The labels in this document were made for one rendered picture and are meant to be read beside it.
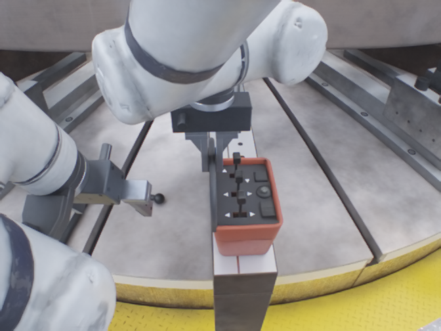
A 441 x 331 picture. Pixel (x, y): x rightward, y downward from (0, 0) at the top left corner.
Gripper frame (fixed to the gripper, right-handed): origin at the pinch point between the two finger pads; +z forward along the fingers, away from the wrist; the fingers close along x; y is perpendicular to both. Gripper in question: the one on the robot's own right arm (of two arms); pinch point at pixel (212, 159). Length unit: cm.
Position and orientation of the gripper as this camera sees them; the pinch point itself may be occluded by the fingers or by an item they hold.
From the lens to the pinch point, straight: 61.4
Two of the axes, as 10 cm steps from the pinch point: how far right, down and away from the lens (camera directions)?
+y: 0.4, 6.8, -7.3
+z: 0.0, 7.3, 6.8
